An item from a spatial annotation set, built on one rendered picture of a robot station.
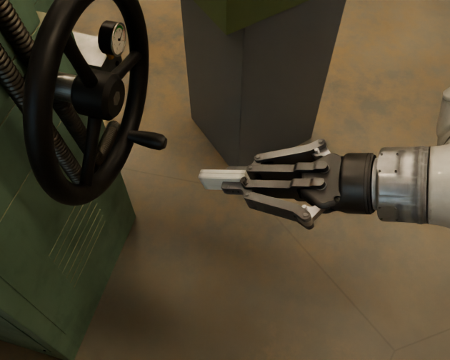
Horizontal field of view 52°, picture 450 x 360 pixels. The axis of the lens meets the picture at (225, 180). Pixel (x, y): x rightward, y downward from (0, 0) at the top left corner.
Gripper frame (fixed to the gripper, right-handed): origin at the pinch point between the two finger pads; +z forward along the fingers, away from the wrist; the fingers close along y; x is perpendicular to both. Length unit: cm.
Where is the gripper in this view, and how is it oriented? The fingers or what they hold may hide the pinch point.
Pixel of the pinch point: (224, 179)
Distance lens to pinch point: 64.4
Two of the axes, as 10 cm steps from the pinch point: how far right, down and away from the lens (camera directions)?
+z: -9.0, -0.2, 4.3
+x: 3.4, 5.9, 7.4
